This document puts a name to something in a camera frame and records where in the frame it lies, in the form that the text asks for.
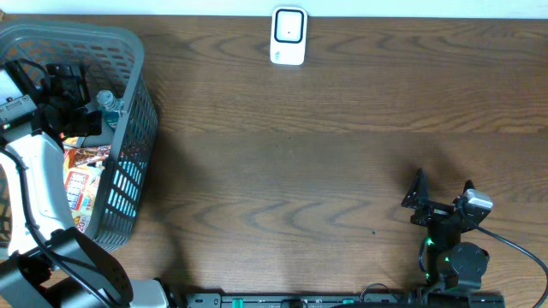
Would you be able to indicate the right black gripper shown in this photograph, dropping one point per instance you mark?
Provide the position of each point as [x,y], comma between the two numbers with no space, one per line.
[433,211]

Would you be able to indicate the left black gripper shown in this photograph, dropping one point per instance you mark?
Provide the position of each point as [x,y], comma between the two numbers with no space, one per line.
[61,79]

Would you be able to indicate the small orange box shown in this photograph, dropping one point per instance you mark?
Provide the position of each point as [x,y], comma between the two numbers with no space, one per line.
[72,142]

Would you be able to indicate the blue mouthwash bottle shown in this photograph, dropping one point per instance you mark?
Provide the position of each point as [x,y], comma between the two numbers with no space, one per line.
[110,106]

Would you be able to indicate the orange chocolate bar wrapper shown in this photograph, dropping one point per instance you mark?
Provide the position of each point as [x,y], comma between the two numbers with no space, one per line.
[75,157]

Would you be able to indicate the yellow white snack bag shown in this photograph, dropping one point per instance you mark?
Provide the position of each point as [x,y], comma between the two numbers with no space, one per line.
[81,185]

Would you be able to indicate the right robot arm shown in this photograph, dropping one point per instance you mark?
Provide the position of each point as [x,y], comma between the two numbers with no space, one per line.
[452,267]

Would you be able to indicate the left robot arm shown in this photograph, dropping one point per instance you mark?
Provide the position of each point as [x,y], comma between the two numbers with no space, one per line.
[51,262]

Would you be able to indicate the white barcode scanner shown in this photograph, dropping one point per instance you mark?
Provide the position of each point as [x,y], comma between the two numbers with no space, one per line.
[288,36]

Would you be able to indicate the grey plastic shopping basket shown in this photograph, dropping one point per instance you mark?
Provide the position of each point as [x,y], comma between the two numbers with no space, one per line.
[113,58]

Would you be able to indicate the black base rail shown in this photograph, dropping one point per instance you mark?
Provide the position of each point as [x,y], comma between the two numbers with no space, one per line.
[216,300]

